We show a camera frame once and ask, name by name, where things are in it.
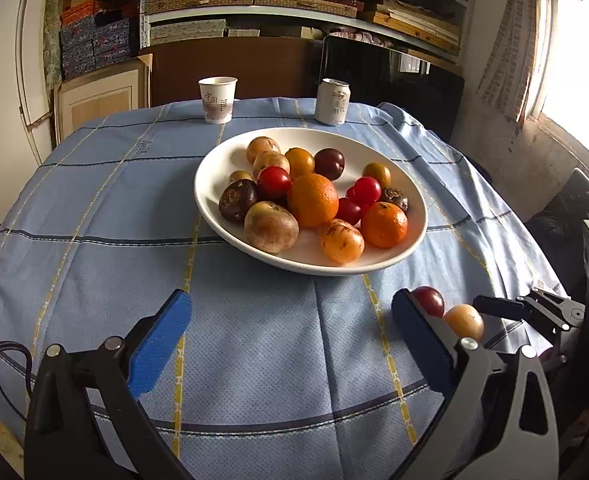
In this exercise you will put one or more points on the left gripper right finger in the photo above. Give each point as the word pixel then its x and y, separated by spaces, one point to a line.
pixel 496 419

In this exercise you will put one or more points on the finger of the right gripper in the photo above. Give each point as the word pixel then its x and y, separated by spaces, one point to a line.
pixel 499 307

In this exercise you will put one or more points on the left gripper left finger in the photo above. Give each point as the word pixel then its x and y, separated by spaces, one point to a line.
pixel 63 439

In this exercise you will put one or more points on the yellow brown round fruit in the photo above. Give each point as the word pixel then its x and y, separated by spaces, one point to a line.
pixel 465 321

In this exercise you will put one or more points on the dark purple plum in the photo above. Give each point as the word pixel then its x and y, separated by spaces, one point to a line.
pixel 430 299

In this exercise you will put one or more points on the large orange tangerine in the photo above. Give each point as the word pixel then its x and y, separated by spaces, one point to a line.
pixel 313 200

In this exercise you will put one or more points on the dark red plum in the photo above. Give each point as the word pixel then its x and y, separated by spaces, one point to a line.
pixel 329 163

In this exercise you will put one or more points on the brown kiwi fruit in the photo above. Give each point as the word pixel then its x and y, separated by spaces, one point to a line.
pixel 270 227

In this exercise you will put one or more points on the yellow orange round fruit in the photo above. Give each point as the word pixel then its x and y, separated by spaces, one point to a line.
pixel 301 162

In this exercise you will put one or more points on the red cherry tomato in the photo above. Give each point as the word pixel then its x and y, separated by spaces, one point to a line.
pixel 274 182

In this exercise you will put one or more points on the tan round pear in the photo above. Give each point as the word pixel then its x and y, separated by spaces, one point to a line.
pixel 269 159

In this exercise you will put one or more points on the small red tomato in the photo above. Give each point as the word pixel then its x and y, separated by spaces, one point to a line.
pixel 366 191

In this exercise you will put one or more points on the orange persimmon fruit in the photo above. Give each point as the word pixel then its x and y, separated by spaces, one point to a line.
pixel 259 145

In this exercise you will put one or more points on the black leather chair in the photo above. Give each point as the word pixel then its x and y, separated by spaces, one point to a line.
pixel 557 228

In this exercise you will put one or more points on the orange spotted fruit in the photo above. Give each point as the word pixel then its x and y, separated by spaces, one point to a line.
pixel 341 241

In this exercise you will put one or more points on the small yellow orange fruit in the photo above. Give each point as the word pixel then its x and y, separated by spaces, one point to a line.
pixel 381 173

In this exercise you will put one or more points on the blue checked tablecloth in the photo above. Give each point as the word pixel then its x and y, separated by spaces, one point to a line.
pixel 280 375

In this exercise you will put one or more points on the white oval plate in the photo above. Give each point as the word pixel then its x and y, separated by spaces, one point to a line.
pixel 227 163

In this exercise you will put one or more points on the white curtain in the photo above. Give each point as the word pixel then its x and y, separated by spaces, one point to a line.
pixel 505 83

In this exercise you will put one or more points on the dark chestnut in plate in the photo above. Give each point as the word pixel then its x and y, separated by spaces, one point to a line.
pixel 237 199

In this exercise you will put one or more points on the black monitor screen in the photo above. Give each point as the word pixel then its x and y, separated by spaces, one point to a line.
pixel 430 93

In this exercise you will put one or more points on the white drink can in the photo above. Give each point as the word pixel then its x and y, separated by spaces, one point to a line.
pixel 332 102

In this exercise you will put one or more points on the metal storage shelf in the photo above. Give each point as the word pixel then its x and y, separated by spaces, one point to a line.
pixel 299 0

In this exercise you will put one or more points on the wooden framed panel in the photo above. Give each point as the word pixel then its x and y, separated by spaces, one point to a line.
pixel 113 89

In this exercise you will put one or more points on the white paper cup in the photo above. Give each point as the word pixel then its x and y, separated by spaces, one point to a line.
pixel 218 96

